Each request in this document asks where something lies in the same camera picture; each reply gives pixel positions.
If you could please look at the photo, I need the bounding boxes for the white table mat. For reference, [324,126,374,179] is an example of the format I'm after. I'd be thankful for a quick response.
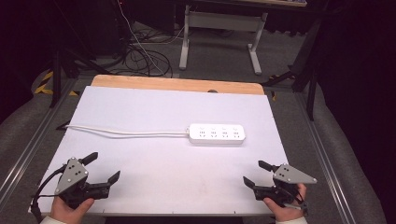
[28,85,290,217]

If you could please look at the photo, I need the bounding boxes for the person's right hand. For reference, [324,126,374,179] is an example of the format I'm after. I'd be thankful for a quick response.
[263,183,308,223]

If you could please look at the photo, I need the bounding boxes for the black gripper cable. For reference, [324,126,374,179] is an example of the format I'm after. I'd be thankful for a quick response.
[30,164,68,224]

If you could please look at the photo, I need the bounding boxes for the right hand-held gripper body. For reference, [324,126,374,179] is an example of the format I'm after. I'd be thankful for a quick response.
[252,163,318,217]

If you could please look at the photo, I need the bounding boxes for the person's white sleeve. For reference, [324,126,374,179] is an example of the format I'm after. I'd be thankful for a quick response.
[275,216,309,224]
[39,215,67,224]

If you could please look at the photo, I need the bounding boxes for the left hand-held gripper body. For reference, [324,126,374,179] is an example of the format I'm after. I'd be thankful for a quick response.
[54,156,112,210]

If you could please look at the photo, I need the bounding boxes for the white metal desk frame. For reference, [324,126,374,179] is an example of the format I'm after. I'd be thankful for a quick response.
[178,4,269,77]

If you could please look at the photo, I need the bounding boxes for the person's left hand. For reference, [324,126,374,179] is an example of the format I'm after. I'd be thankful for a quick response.
[49,195,95,224]

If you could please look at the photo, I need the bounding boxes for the aluminium floor rail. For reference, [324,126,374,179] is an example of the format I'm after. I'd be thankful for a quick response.
[0,77,80,203]
[294,91,352,224]

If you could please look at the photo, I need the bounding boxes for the person's left white sleeve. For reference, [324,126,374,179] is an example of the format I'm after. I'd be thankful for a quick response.
[39,215,67,224]

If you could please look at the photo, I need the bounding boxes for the yellow black floor tape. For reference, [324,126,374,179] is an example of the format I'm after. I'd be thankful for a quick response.
[33,70,80,97]

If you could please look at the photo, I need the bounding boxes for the thin white floor cable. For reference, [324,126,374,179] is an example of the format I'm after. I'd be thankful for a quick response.
[117,0,187,77]

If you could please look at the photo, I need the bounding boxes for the black tripod stand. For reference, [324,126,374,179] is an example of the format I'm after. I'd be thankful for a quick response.
[49,0,110,109]

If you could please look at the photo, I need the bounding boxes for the black floor cables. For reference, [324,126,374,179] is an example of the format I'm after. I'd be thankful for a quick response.
[106,27,174,78]

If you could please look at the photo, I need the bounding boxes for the black metal stand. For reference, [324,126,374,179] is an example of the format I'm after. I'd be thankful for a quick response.
[261,18,323,121]

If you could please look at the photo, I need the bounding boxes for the person's right white sleeve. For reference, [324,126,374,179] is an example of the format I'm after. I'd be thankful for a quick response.
[275,216,309,224]

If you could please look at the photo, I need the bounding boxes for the white power strip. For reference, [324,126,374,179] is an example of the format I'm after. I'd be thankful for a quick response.
[188,122,247,146]

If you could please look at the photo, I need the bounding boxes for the white power strip cable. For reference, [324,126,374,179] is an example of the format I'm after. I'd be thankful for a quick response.
[64,124,191,140]

